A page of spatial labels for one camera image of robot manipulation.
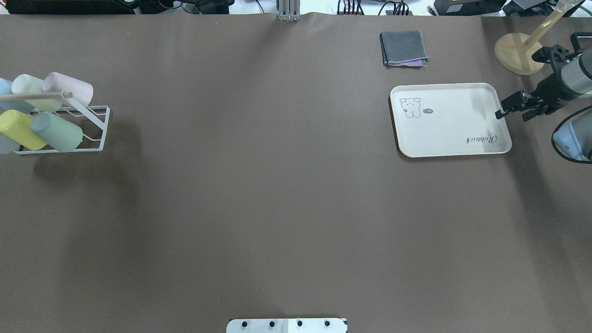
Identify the yellow cup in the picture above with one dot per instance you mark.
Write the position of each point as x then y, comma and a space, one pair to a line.
16, 125

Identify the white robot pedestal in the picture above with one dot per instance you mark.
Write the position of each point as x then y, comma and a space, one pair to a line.
288, 325

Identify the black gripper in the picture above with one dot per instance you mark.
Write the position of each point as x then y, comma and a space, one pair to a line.
550, 87

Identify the pale cream cup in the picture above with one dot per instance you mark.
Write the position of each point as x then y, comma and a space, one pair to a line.
28, 84

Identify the green cup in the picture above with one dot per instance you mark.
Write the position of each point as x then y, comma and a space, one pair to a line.
57, 132

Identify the pink cup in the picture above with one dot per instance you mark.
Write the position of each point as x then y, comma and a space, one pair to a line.
57, 82

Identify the cream rectangular tray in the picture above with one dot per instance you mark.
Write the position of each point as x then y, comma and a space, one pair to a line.
453, 119

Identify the aluminium frame post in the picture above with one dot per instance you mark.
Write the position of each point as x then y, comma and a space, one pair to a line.
288, 10

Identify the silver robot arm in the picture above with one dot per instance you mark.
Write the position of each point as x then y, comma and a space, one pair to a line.
570, 80

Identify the grey folded cloth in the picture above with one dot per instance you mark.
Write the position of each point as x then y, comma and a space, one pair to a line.
403, 49

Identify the wooden cup tree stand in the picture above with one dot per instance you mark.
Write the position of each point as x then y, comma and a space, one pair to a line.
514, 50

